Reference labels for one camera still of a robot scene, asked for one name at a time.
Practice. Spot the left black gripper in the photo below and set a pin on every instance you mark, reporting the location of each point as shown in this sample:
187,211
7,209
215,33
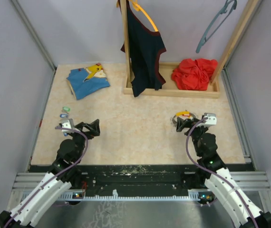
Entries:
93,127

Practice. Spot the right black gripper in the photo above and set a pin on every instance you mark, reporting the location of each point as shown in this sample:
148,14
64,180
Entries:
180,124

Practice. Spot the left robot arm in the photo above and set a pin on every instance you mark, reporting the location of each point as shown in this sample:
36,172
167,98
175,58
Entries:
42,187

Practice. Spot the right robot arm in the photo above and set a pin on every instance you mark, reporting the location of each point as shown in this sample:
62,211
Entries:
213,173

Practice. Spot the blue key tag upper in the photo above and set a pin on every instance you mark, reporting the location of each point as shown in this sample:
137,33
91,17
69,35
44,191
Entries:
63,115

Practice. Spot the green key tag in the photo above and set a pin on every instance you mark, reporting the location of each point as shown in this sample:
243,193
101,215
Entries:
66,109

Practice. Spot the wooden clothes rack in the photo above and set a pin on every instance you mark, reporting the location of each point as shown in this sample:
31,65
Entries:
181,24

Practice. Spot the red crumpled cloth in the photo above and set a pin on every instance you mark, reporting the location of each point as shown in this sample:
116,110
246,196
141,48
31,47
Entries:
195,74

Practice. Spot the blue pikachu shirt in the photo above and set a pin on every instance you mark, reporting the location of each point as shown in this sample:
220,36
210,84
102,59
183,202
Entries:
85,81

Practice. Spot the dark navy tank top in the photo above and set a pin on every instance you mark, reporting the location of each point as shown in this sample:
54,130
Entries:
146,46

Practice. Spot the orange clothes hanger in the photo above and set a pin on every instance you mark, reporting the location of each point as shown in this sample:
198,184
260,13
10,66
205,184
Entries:
137,7

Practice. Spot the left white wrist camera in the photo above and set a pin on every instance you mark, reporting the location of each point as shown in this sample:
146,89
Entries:
67,123

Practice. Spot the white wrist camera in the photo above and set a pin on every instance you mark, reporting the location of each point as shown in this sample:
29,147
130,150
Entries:
209,119
67,123

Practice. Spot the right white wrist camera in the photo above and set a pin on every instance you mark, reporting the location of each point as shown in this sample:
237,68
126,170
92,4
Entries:
209,119

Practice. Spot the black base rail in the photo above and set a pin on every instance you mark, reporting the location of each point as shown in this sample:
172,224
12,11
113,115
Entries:
134,180

